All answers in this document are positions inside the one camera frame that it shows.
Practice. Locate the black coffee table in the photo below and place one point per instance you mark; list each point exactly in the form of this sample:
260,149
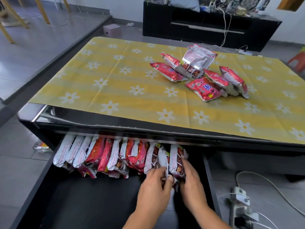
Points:
28,118

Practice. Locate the person's right hand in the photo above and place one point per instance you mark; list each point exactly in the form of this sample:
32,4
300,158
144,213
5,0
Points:
194,190

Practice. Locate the pink box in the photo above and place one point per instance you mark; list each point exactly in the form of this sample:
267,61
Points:
112,30

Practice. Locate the crumpled snack wrapper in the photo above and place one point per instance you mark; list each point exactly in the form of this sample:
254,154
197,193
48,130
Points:
41,146

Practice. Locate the black drawer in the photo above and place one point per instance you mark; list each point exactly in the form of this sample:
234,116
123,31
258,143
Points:
95,202

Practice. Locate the white charger plug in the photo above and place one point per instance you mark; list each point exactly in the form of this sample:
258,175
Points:
241,198

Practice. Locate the person's left hand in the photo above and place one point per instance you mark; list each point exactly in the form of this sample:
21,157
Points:
152,190

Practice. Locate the blue-grey cushion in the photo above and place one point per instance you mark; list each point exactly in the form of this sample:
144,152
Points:
184,3

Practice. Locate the person's right thumb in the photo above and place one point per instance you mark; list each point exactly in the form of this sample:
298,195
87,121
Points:
183,187

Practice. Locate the person's right forearm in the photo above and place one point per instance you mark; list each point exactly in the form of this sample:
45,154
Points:
212,219

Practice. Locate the yellow floral tablecloth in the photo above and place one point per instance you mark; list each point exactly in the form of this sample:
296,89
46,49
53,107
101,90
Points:
119,88

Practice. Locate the black media cabinet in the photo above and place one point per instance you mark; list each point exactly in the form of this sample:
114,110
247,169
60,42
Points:
162,21

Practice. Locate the small white power strip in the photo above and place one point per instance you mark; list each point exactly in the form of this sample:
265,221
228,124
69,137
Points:
245,52

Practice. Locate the assorted small household items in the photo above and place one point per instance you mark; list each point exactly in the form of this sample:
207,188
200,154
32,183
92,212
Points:
236,7

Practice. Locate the red plastic stool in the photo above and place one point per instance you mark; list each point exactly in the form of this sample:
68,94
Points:
296,60

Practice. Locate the brown wooden furniture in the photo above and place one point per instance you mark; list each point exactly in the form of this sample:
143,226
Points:
289,3

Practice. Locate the row of red snack packets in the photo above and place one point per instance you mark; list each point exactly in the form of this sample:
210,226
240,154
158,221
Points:
100,152

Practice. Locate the person's left forearm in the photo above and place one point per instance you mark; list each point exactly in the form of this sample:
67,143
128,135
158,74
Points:
143,220

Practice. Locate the pile of red snack packets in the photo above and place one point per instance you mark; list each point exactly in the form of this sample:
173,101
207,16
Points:
205,89

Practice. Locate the red and silver snack bag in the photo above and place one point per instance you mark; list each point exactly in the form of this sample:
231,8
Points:
176,157
163,159

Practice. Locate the wooden chair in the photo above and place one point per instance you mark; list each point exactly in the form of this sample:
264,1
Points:
14,13

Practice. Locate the person's left thumb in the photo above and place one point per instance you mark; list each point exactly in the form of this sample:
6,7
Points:
168,183

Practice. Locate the crumpled white tissue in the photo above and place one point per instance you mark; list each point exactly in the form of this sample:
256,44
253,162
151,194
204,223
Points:
129,24

